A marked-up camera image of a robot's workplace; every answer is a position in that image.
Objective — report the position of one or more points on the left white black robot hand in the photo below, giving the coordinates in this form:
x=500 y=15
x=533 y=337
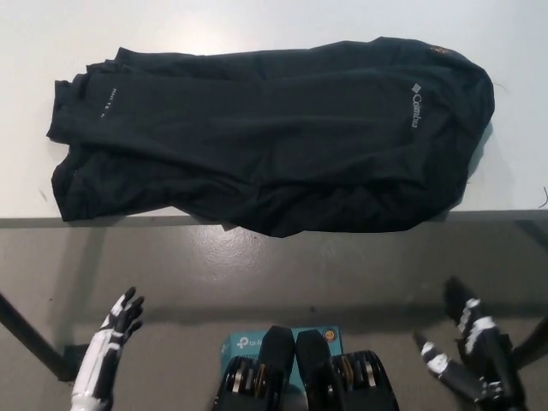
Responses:
x=100 y=351

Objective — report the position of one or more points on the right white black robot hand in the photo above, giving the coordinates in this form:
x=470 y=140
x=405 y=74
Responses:
x=475 y=325

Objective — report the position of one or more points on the black Columbia jacket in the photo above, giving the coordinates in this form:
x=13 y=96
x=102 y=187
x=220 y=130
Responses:
x=257 y=141

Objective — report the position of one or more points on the black metal table leg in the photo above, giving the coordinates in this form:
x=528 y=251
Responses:
x=535 y=342
x=25 y=329

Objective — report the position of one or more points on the teal tp-link box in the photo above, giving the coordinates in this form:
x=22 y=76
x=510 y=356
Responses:
x=244 y=342

